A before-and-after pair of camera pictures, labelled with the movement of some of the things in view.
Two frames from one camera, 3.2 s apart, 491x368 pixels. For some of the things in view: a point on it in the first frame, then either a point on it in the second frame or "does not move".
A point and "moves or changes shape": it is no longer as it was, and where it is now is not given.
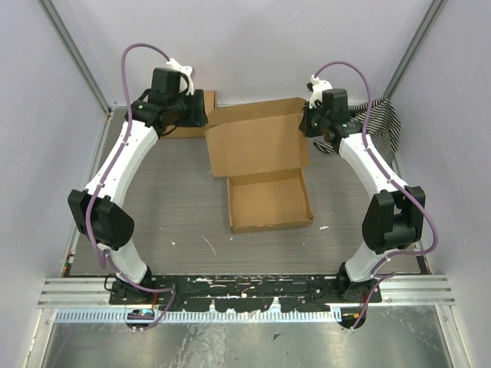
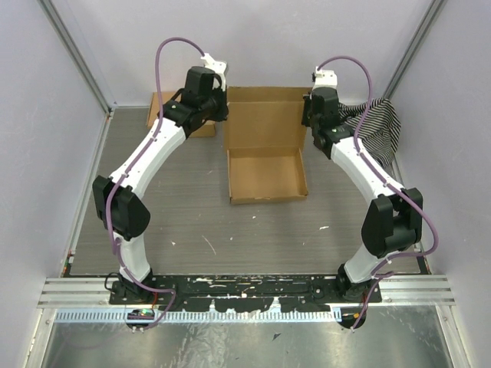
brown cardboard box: [261, 149] moves or changes shape
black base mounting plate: [245, 292] does not move
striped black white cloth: [383, 128] does not move
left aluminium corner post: [74, 50] does not move
